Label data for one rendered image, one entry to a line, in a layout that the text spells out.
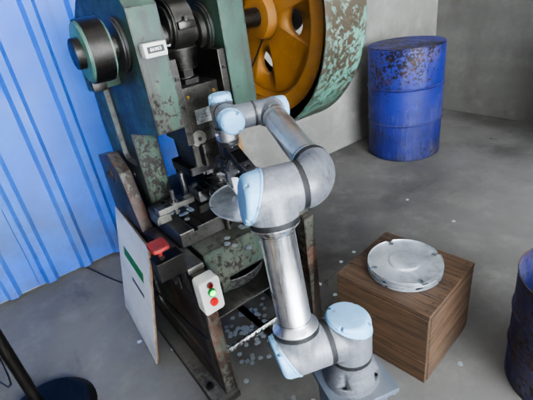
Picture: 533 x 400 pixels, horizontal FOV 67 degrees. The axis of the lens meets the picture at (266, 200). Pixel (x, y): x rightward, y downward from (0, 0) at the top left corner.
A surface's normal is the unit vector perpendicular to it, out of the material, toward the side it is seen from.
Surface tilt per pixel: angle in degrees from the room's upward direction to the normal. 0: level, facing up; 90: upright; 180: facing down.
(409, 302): 0
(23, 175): 90
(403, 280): 0
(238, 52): 90
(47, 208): 90
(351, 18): 95
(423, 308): 0
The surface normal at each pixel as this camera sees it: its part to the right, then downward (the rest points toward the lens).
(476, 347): -0.13, -0.87
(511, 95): -0.79, 0.38
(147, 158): 0.60, 0.31
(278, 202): 0.26, 0.24
